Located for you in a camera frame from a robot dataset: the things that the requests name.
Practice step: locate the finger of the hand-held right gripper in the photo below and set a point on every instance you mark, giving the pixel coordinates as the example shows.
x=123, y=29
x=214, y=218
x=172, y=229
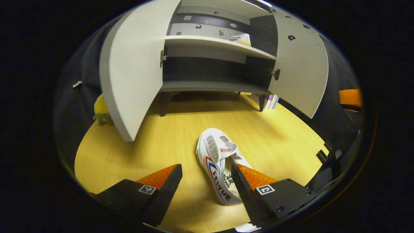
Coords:
x=351, y=98

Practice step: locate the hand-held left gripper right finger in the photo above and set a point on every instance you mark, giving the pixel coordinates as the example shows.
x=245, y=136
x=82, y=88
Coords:
x=247, y=200

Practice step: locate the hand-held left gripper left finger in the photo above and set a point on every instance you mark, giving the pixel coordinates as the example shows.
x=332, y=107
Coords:
x=166, y=197

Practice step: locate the white shoe cabinet door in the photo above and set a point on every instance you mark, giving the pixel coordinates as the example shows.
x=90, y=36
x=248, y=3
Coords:
x=132, y=81
x=300, y=71

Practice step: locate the white canvas shoe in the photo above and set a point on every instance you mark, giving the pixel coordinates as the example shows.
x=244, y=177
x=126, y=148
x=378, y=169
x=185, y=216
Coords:
x=210, y=152
x=241, y=39

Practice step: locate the dark spine book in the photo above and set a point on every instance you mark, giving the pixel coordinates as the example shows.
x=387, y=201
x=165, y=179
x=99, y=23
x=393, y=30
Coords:
x=271, y=102

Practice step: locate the white spine book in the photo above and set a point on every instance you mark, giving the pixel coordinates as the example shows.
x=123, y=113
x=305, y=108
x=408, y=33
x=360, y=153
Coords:
x=266, y=102

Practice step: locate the yellow plush toy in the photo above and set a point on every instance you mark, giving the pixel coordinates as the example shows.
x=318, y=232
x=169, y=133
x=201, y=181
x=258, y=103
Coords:
x=101, y=108

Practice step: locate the black backdrop cloth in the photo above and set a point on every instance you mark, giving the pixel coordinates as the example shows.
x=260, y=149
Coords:
x=69, y=113

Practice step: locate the silver cloth clip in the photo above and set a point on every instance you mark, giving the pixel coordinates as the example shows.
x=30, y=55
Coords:
x=77, y=84

